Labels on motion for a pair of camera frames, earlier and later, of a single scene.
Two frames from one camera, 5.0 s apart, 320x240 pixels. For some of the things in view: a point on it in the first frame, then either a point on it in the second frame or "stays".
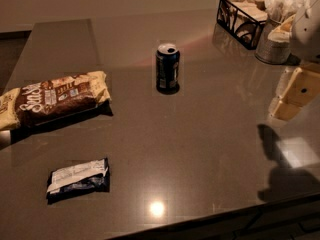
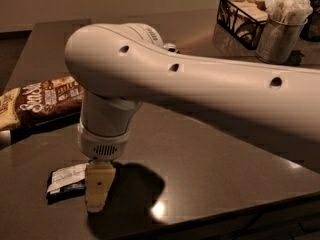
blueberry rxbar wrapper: [78, 180] stays
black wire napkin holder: [241, 16] stays
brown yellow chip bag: [55, 101] stays
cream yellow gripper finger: [303, 87] to [100, 172]
